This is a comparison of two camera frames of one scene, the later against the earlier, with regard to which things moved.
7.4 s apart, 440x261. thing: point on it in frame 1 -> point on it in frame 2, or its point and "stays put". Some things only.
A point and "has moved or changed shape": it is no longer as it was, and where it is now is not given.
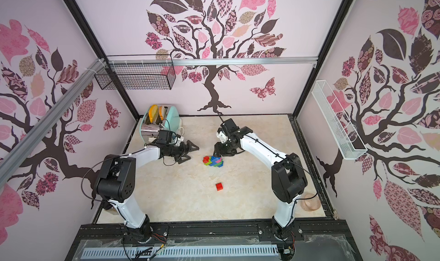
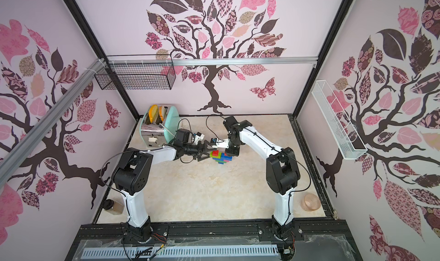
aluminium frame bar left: (12, 156) stays put
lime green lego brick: (209, 161) has moved or changed shape
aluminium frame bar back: (213, 61) stays put
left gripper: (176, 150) -> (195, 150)
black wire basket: (139, 72) stays put
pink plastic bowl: (311, 204) stays put
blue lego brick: (213, 159) -> (223, 157)
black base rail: (317, 240) stays put
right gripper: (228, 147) stays put
